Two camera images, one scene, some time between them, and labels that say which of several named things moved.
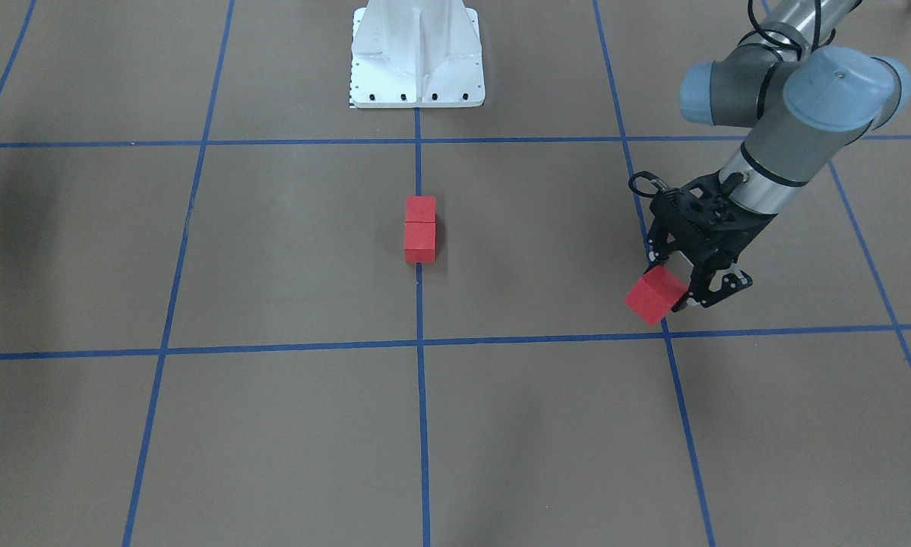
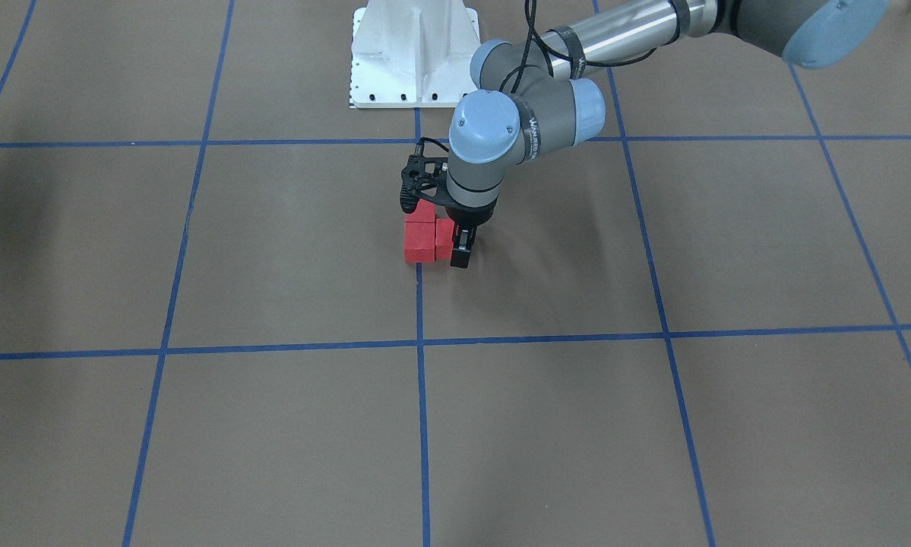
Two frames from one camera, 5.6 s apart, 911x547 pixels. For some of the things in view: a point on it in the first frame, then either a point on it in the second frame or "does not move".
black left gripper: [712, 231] -> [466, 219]
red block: [655, 294] -> [444, 234]
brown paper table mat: [191, 323] does not move
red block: [420, 241] does not move
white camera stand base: [416, 54] does not move
